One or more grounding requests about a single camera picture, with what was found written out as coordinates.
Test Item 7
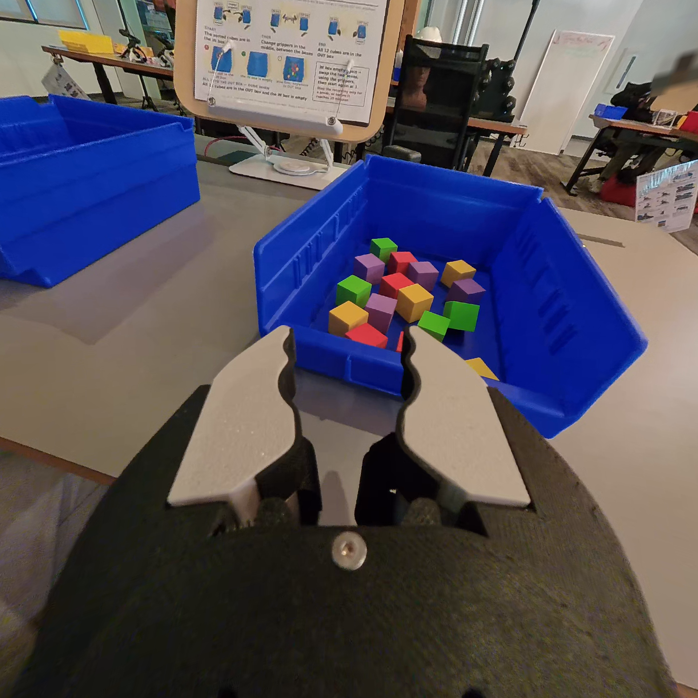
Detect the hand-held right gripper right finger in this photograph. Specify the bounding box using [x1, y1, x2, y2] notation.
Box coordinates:
[397, 325, 532, 510]

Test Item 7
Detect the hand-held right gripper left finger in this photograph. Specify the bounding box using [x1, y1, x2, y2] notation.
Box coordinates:
[166, 325, 302, 527]

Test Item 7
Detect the blue plastic bin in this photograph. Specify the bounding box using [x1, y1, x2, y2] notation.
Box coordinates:
[253, 154, 649, 440]
[0, 94, 201, 288]

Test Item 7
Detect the grey desk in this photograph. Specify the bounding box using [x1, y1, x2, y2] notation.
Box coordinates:
[0, 158, 698, 688]

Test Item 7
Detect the background wooden desk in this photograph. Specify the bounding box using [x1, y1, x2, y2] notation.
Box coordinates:
[564, 112, 698, 196]
[43, 44, 176, 112]

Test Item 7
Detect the white stand base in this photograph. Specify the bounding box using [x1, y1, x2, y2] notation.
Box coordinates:
[229, 125, 350, 192]

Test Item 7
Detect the red bag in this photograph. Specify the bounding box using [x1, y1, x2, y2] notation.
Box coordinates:
[601, 173, 639, 207]

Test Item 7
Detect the black office chair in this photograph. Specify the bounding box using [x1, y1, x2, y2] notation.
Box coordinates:
[382, 35, 490, 170]

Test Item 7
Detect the printed floor sign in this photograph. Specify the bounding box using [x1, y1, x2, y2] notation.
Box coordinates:
[635, 160, 698, 234]

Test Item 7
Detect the brown mannequin head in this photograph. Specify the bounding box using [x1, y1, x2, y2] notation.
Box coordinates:
[402, 65, 434, 112]

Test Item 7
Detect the white board panel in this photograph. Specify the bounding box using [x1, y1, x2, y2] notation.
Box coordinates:
[518, 30, 616, 156]

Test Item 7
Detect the printed instruction sheet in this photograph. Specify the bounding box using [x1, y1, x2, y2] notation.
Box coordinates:
[194, 0, 389, 125]

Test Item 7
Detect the instruction sheet on wooden board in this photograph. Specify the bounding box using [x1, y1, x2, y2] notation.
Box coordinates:
[173, 0, 407, 144]

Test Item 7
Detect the yellow tray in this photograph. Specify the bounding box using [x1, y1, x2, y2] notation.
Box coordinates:
[59, 30, 116, 54]

